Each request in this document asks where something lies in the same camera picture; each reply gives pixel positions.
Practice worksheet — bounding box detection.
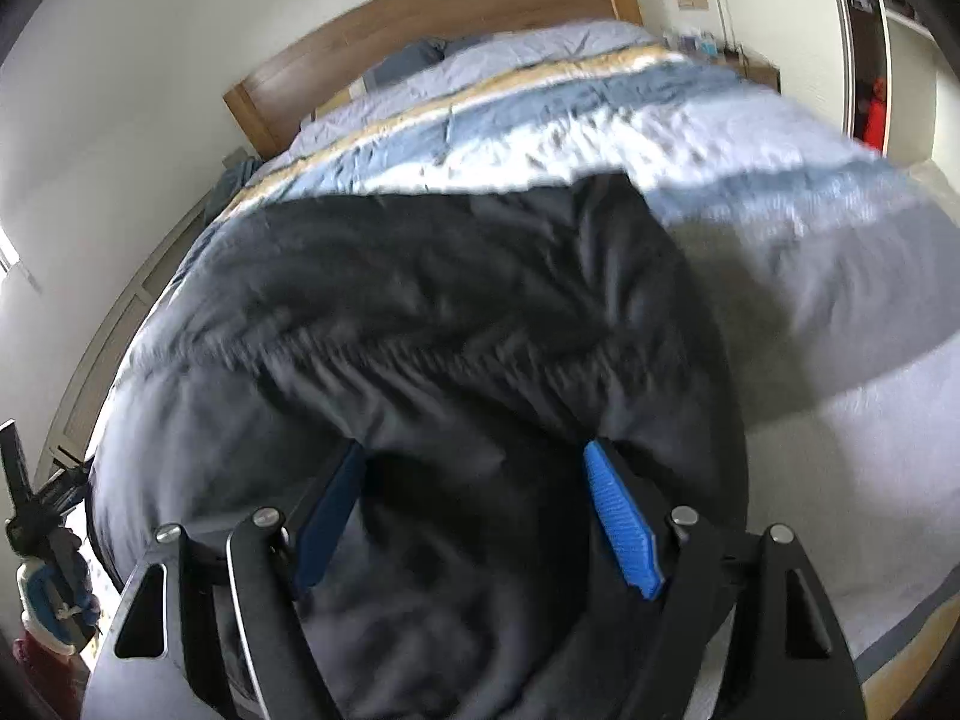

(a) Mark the folded blue-grey cloth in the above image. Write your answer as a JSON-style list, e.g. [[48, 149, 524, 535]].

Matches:
[[210, 156, 260, 215]]

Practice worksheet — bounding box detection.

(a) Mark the red bag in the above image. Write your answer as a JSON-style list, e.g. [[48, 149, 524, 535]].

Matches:
[[859, 79, 890, 151]]

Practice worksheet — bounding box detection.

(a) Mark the black puffer coat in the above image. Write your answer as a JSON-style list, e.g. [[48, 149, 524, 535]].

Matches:
[[86, 172, 751, 720]]

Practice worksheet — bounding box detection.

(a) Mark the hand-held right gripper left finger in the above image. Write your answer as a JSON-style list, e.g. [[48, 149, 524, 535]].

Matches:
[[112, 441, 368, 720]]

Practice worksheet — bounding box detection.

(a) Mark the wooden bed headboard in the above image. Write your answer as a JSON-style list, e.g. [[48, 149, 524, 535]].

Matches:
[[223, 0, 646, 158]]

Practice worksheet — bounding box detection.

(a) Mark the wooden bedside table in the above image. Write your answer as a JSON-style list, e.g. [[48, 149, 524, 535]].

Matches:
[[720, 49, 782, 95]]

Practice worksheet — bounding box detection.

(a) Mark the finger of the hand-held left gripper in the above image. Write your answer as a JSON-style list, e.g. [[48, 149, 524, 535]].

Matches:
[[31, 459, 96, 522]]

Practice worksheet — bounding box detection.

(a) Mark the person's left hand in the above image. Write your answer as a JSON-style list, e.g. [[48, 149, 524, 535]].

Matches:
[[16, 531, 102, 653]]

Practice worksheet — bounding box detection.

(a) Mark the bed with striped sheet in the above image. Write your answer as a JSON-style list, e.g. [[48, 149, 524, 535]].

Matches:
[[86, 19, 960, 698]]

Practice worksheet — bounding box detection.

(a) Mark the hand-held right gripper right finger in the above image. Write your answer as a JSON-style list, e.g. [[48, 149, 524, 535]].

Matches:
[[583, 441, 848, 720]]

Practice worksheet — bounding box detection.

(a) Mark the blue-grey pillow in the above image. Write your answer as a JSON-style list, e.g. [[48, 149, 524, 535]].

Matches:
[[364, 36, 481, 87]]

